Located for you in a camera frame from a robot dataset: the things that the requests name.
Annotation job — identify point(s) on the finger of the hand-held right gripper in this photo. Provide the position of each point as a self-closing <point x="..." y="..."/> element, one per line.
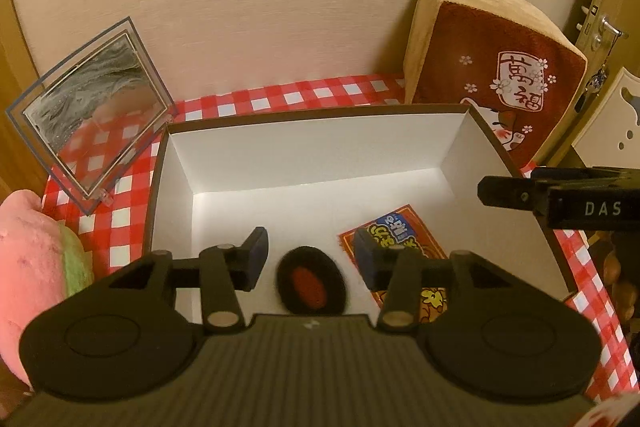
<point x="505" y="191"/>

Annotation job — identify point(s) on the person's right hand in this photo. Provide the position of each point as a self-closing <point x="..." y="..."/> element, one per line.
<point x="617" y="282"/>

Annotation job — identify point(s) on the brown cardboard box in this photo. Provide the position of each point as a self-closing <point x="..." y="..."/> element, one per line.
<point x="320" y="157"/>

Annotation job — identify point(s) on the pink and green plush toy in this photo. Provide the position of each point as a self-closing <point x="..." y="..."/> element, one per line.
<point x="35" y="277"/>

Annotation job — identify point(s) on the hanging keys with charm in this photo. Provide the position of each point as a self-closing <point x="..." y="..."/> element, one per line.
<point x="595" y="79"/>

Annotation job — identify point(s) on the black and red round pad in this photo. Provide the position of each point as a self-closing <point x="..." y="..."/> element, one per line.
<point x="311" y="281"/>

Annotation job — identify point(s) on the white board with cutouts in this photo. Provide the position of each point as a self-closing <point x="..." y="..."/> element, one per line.
<point x="612" y="122"/>

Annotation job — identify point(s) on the red snack packet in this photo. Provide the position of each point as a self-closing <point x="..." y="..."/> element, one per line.
<point x="400" y="227"/>

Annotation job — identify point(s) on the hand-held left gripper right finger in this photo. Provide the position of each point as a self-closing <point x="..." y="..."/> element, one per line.
<point x="366" y="257"/>

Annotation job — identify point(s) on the clear acrylic photo frame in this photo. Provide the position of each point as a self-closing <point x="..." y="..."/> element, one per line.
<point x="92" y="107"/>

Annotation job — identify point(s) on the brown and red cushion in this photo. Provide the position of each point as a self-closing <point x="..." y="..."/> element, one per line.
<point x="480" y="72"/>

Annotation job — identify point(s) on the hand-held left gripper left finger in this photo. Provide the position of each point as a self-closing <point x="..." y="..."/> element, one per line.
<point x="257" y="253"/>

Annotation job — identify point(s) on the red checkered tablecloth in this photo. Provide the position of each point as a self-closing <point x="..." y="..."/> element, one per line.
<point x="300" y="94"/>

